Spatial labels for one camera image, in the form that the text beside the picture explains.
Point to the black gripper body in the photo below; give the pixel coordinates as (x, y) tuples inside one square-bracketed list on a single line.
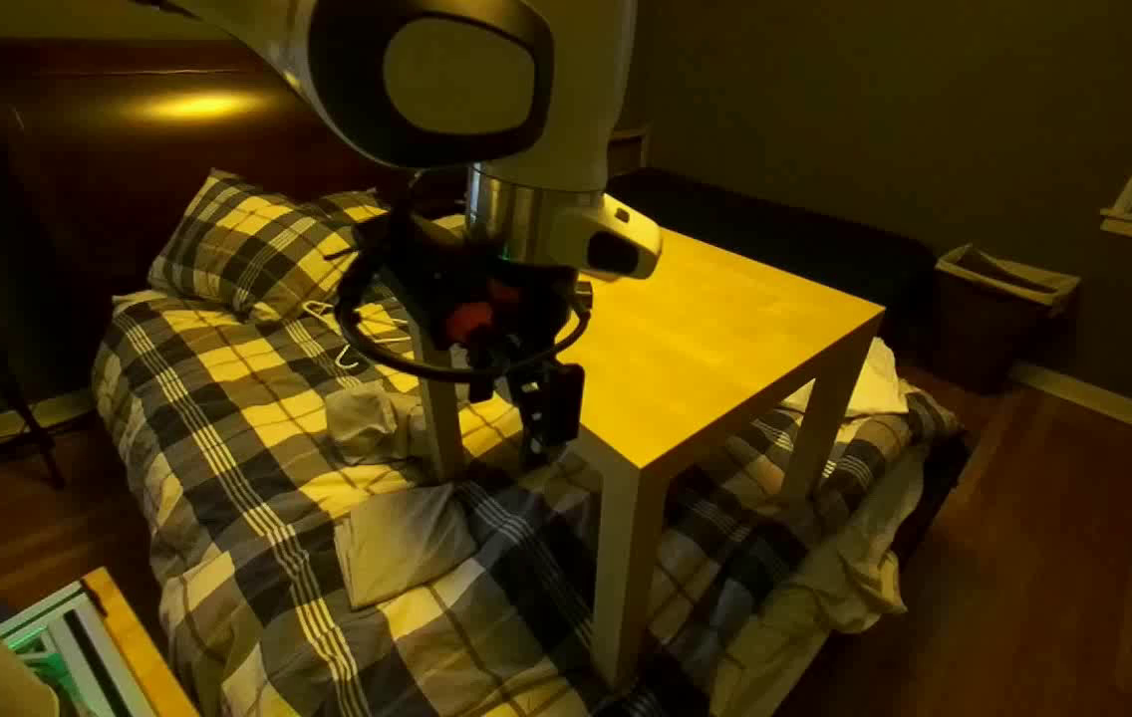
[(480, 284)]

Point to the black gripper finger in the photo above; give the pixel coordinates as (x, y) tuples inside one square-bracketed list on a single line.
[(566, 401), (537, 421)]

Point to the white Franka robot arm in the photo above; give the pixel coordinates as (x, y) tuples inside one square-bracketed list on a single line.
[(566, 82)]

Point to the light wooden side table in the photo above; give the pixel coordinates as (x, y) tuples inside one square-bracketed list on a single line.
[(712, 358)]

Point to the plaid pillow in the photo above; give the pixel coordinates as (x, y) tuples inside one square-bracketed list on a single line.
[(262, 246)]

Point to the plaid covered bed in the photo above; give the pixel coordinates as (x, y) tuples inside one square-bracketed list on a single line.
[(231, 451)]

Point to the dark low bench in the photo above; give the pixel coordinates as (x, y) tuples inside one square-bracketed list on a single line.
[(830, 259)]

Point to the white bed sheet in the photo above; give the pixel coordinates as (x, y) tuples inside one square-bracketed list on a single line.
[(845, 570)]

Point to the dark wooden headboard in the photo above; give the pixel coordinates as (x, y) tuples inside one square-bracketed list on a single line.
[(89, 159)]

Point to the dark woven basket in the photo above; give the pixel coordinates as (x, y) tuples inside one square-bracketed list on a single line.
[(991, 332)]

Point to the green white box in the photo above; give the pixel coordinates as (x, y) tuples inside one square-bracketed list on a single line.
[(130, 649)]

